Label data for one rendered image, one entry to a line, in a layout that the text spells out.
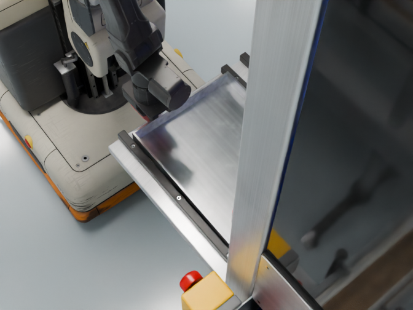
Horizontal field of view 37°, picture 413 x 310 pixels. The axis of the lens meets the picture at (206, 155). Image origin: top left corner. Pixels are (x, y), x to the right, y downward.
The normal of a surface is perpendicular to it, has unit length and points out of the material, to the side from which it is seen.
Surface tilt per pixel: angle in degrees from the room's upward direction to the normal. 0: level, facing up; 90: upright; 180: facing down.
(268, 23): 90
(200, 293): 0
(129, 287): 0
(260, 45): 90
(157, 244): 0
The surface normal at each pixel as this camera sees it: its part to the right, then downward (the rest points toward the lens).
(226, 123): 0.01, -0.51
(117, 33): -0.69, 0.58
